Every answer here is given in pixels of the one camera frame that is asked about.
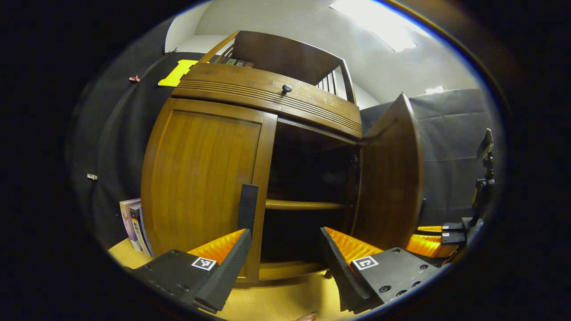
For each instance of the pale purple book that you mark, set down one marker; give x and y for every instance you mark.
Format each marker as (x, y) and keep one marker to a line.
(127, 218)

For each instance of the red cloth clip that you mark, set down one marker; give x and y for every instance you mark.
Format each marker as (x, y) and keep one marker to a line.
(134, 79)

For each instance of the black round drawer knob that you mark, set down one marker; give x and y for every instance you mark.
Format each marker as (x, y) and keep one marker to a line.
(287, 88)

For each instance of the black cloth clip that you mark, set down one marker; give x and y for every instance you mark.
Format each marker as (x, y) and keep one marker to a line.
(171, 51)

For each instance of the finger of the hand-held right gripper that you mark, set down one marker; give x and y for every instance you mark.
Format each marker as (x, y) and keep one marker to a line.
(453, 227)
(428, 246)

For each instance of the wooden double-door shoe cabinet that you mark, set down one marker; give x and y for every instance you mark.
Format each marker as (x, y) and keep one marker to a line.
(285, 53)

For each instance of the ceiling light panel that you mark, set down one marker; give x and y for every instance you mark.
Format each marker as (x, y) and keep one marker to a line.
(379, 22)

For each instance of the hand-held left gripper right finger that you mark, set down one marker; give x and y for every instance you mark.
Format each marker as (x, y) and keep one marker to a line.
(339, 267)

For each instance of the dark book with orange print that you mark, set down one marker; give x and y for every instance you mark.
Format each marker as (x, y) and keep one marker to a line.
(139, 232)

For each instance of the wooden inner cabinet shelf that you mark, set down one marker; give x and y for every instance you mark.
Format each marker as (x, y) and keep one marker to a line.
(303, 205)

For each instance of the wooden cabinet door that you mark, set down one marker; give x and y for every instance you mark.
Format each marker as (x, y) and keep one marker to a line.
(200, 174)
(392, 178)

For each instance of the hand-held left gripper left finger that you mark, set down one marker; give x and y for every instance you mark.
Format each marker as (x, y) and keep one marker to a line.
(229, 267)

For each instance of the green book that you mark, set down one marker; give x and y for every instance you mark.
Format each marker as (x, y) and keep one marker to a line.
(230, 61)

